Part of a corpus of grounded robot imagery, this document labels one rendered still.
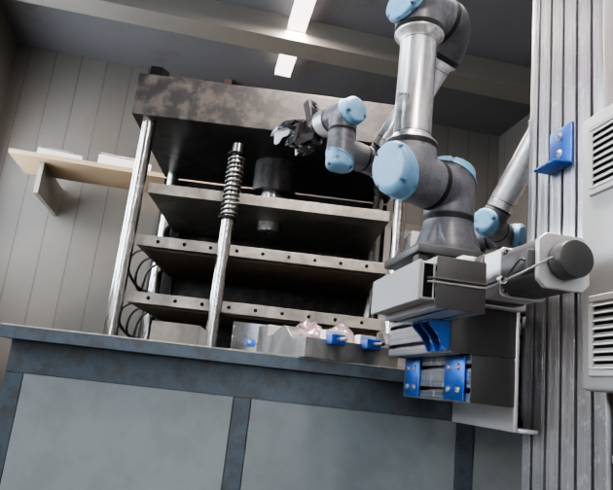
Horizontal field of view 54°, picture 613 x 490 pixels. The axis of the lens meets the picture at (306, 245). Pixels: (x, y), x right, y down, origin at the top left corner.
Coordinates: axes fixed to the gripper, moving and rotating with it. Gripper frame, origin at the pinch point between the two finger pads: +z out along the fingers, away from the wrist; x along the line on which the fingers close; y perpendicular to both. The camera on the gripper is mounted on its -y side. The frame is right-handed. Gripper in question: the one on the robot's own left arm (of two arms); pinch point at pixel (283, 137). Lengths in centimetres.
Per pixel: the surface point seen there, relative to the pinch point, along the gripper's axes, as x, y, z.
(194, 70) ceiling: 56, -179, 281
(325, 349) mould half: 21, 61, -15
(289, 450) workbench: 24, 89, -5
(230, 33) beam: 42, -159, 186
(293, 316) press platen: 62, 37, 65
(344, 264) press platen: 75, 9, 53
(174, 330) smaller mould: -4, 62, 29
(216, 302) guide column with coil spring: 32, 39, 79
